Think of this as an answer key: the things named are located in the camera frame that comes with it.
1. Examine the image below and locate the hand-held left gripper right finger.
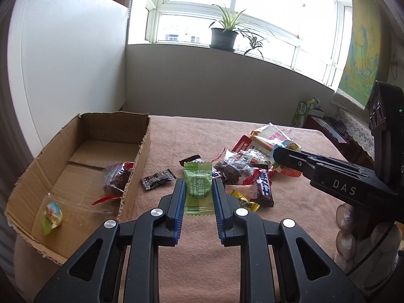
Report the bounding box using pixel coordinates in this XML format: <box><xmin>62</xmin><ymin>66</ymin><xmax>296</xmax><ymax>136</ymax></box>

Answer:
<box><xmin>212</xmin><ymin>178</ymin><xmax>367</xmax><ymax>303</ymax></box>

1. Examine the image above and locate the orange snack packet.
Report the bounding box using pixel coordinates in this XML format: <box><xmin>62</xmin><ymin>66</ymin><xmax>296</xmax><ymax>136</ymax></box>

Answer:
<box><xmin>274</xmin><ymin>162</ymin><xmax>302</xmax><ymax>178</ymax></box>

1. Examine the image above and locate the small green jelly cup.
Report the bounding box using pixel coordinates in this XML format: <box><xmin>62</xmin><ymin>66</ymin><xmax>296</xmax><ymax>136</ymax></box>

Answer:
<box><xmin>40</xmin><ymin>201</ymin><xmax>64</xmax><ymax>236</ymax></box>

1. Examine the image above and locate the dark brown candy wrapper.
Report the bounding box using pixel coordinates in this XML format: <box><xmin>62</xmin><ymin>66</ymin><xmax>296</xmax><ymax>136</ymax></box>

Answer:
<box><xmin>179</xmin><ymin>154</ymin><xmax>202</xmax><ymax>166</ymax></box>
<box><xmin>140</xmin><ymin>169</ymin><xmax>176</xmax><ymax>191</ymax></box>

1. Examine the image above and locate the red blue chocolate bar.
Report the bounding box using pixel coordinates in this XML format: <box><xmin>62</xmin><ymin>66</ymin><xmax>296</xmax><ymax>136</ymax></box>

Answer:
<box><xmin>243</xmin><ymin>168</ymin><xmax>275</xmax><ymax>208</ymax></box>

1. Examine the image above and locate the small yellow blue snack packet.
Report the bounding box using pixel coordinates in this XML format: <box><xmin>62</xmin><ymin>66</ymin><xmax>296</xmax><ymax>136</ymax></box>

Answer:
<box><xmin>270</xmin><ymin>139</ymin><xmax>302</xmax><ymax>165</ymax></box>

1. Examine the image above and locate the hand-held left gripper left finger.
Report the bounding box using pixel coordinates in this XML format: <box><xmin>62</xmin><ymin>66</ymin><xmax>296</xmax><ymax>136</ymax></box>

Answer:
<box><xmin>33</xmin><ymin>178</ymin><xmax>187</xmax><ymax>303</ymax></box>

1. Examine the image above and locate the yellow wall map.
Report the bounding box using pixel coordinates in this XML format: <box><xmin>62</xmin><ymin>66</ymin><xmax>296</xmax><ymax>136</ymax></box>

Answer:
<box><xmin>338</xmin><ymin>0</ymin><xmax>395</xmax><ymax>108</ymax></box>

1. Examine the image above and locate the green candy packet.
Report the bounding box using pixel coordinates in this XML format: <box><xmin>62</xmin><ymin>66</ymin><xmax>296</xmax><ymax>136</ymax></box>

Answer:
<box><xmin>184</xmin><ymin>160</ymin><xmax>213</xmax><ymax>217</ymax></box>

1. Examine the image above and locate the dark brown wooden box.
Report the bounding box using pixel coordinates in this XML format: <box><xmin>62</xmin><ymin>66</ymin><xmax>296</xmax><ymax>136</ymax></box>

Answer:
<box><xmin>308</xmin><ymin>115</ymin><xmax>376</xmax><ymax>171</ymax></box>

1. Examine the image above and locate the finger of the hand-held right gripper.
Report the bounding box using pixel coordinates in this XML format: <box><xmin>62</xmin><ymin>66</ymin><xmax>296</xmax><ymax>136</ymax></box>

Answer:
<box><xmin>272</xmin><ymin>147</ymin><xmax>376</xmax><ymax>181</ymax></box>

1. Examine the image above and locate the red snack packet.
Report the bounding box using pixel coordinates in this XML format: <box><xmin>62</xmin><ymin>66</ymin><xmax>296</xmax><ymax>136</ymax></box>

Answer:
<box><xmin>232</xmin><ymin>135</ymin><xmax>253</xmax><ymax>154</ymax></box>

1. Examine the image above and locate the brown cardboard box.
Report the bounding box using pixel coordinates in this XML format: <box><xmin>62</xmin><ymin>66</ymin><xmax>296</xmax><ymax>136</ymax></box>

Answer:
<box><xmin>5</xmin><ymin>111</ymin><xmax>151</xmax><ymax>266</ymax></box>

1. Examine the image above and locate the clear bag dark snack in box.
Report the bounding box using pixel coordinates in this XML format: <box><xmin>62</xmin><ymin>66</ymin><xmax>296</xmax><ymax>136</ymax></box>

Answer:
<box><xmin>91</xmin><ymin>162</ymin><xmax>136</xmax><ymax>206</ymax></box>

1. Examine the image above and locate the person's right hand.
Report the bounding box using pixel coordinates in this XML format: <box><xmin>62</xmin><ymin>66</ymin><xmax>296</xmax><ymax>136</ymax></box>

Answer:
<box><xmin>335</xmin><ymin>204</ymin><xmax>401</xmax><ymax>294</ymax></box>

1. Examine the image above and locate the white cabinet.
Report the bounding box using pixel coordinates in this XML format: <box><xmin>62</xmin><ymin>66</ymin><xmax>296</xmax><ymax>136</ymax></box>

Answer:
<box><xmin>6</xmin><ymin>0</ymin><xmax>130</xmax><ymax>158</ymax></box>

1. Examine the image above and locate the white lace cloth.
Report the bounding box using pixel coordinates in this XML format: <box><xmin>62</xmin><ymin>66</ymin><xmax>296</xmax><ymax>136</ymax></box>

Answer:
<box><xmin>331</xmin><ymin>96</ymin><xmax>376</xmax><ymax>158</ymax></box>

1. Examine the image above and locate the potted spider plant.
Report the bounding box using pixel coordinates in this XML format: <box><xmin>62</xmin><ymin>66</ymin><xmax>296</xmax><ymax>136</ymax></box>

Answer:
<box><xmin>208</xmin><ymin>4</ymin><xmax>275</xmax><ymax>59</ymax></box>

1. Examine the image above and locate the clear bag of dried fruit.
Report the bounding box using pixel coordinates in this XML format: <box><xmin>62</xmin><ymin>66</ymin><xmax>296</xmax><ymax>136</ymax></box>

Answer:
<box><xmin>215</xmin><ymin>150</ymin><xmax>269</xmax><ymax>185</ymax></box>

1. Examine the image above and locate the yellow black candy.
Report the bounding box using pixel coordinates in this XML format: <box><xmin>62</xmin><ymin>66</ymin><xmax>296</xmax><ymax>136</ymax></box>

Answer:
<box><xmin>230</xmin><ymin>189</ymin><xmax>260</xmax><ymax>213</ymax></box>

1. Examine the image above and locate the green tissue box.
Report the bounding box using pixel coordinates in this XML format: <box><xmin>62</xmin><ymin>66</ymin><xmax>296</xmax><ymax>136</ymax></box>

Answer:
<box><xmin>290</xmin><ymin>97</ymin><xmax>321</xmax><ymax>128</ymax></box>

